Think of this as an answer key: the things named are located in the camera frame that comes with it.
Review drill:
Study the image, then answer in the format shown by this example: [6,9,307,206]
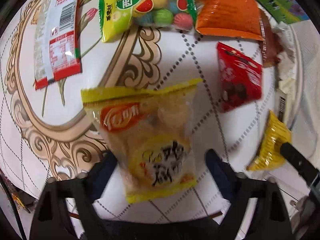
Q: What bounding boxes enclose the orange snack packet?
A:
[195,0,264,41]

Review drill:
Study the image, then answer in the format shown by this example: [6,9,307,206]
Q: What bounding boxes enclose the white printed snack packet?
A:
[272,22,298,128]

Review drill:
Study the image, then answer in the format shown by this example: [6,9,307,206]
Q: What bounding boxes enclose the yellow chicken snack packet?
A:
[81,79,201,203]

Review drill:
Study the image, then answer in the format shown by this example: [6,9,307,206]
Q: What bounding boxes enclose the small yellow snack packet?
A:
[246,110,292,171]

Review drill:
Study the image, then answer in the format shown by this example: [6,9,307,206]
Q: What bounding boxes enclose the red chocolate snack packet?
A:
[216,42,263,112]

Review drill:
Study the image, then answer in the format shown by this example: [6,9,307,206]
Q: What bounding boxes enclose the red white long snack packet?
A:
[34,0,81,90]

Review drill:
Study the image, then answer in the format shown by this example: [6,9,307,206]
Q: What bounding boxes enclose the brown snack packet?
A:
[259,9,283,68]

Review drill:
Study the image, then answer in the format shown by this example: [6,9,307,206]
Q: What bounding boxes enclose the blue green cardboard box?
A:
[257,0,309,24]

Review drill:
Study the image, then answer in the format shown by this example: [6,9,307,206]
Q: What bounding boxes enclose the green watermelon gum candy bag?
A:
[99,0,197,42]

